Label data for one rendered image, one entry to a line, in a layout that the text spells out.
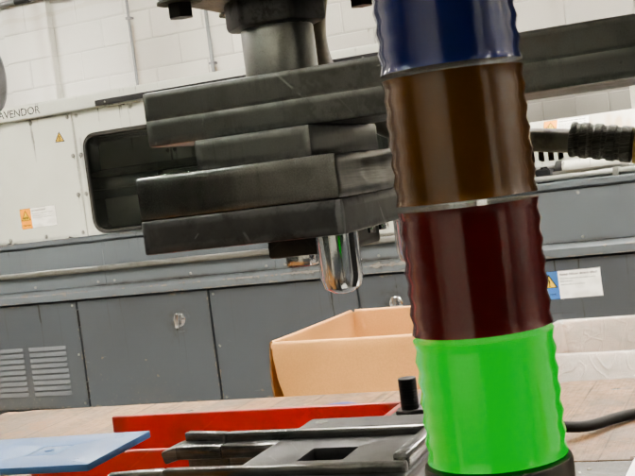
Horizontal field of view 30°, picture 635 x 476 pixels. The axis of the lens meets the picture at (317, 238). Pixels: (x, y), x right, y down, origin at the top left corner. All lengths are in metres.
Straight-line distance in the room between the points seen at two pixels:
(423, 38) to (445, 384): 0.09
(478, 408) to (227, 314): 5.48
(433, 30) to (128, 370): 5.86
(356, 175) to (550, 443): 0.25
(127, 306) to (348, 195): 5.56
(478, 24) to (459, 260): 0.06
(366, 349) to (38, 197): 3.66
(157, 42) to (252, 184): 7.71
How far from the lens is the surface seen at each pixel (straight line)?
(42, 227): 6.36
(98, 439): 0.73
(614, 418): 1.00
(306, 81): 0.56
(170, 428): 0.96
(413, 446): 0.60
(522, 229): 0.31
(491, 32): 0.31
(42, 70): 8.69
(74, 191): 6.22
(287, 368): 3.04
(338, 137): 0.58
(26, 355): 6.50
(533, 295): 0.31
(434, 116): 0.30
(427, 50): 0.30
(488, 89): 0.30
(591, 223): 5.12
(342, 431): 0.67
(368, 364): 2.94
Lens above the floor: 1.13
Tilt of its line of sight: 3 degrees down
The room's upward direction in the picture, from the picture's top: 7 degrees counter-clockwise
